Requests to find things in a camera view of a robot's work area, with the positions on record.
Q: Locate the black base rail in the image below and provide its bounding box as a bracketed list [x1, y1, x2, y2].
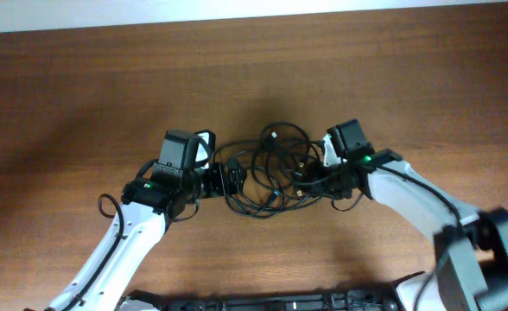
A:
[116, 284, 404, 311]

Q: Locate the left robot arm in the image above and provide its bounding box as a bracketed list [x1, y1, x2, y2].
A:
[48, 130, 247, 310]

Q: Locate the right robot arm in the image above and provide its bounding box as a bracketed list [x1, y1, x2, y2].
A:
[302, 119, 508, 310]

